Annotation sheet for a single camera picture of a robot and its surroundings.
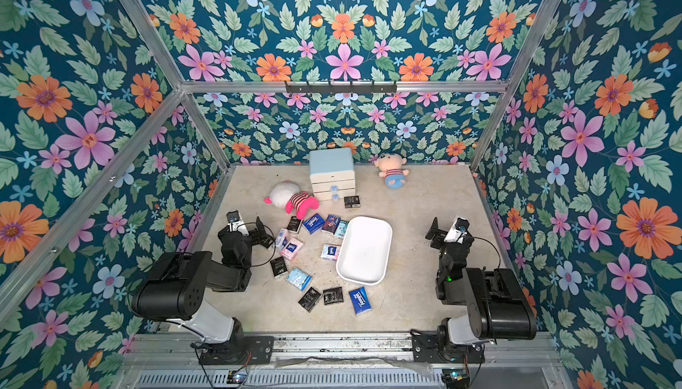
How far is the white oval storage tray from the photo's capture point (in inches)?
34.2

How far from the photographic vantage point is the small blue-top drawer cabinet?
995 mm

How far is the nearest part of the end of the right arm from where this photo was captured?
0.75m

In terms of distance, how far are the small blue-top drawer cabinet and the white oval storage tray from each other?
0.13 m
